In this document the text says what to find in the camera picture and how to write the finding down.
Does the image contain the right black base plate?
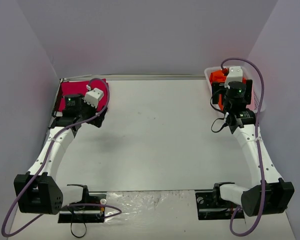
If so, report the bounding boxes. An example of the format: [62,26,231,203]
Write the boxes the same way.
[194,189,237,221]

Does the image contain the white plastic basket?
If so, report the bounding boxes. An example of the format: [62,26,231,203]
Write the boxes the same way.
[204,65,265,113]

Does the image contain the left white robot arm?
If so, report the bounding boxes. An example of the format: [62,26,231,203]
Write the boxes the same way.
[13,88,107,215]

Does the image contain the folded magenta t-shirt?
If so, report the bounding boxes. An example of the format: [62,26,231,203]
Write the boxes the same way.
[57,78,110,112]

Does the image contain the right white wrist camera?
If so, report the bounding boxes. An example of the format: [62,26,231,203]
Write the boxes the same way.
[224,66,243,88]

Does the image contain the orange t-shirt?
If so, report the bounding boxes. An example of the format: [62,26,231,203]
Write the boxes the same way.
[209,68,229,85]

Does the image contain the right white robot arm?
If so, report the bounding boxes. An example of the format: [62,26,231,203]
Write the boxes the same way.
[211,79,295,217]

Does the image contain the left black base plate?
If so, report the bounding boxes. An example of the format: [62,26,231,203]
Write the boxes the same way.
[57,192,107,224]

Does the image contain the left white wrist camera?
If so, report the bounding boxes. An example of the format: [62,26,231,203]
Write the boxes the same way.
[83,88,104,109]

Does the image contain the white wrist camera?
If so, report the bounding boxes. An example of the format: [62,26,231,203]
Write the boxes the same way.
[83,88,104,109]
[224,66,243,88]

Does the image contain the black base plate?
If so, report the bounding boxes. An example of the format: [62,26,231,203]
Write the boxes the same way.
[57,192,107,224]
[194,189,237,221]

